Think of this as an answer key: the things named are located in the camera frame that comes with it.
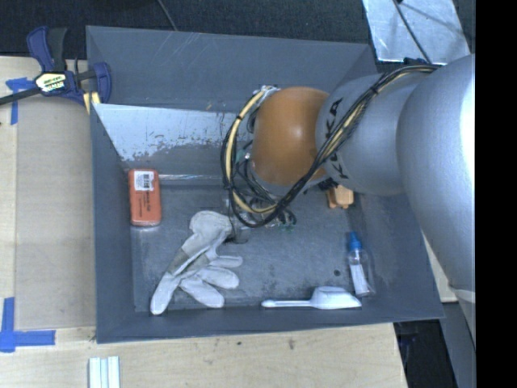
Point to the orange block with white label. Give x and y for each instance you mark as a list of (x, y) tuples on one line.
[(144, 204)]

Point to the white work glove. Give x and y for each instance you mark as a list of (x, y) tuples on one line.
[(198, 257)]

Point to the grey metal bin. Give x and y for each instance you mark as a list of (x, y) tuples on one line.
[(282, 265)]

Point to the pale wood board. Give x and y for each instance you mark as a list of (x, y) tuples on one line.
[(52, 216)]

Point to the tan wooden block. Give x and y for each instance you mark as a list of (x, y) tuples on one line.
[(341, 198)]

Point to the white plastic scoop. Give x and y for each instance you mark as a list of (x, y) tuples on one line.
[(331, 298)]

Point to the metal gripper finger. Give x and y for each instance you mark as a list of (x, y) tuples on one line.
[(241, 233)]

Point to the clear spray bottle blue cap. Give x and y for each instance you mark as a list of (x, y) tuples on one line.
[(358, 269)]

